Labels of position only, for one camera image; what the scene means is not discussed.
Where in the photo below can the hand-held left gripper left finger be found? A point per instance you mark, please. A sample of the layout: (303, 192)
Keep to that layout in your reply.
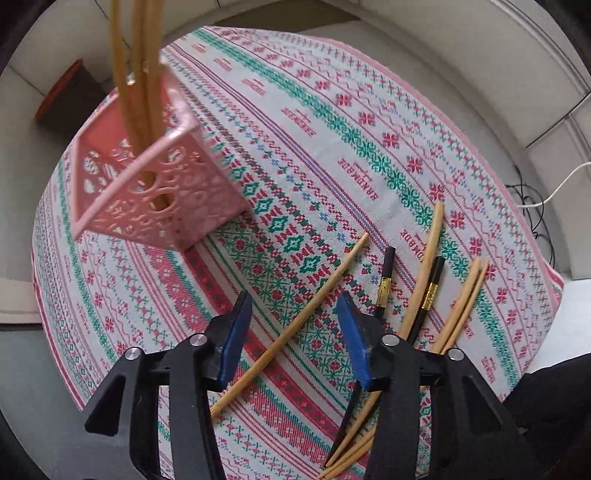
(235, 332)

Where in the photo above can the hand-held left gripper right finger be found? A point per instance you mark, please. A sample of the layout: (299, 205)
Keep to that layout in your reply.
(355, 341)

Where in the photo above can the bamboo chopstick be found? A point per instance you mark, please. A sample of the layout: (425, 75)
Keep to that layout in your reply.
(471, 300)
(138, 69)
(427, 258)
(154, 92)
(300, 318)
(461, 295)
(118, 69)

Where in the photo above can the pink perforated plastic basket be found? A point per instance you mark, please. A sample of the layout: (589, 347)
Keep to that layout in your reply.
(194, 203)

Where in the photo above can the dark cloth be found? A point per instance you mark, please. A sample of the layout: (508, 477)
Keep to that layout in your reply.
(549, 406)

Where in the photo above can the patterned woven tablecloth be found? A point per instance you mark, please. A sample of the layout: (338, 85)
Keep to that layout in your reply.
(323, 138)

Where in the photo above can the dark trash bin red liner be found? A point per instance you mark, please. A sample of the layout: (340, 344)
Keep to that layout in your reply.
(74, 101)

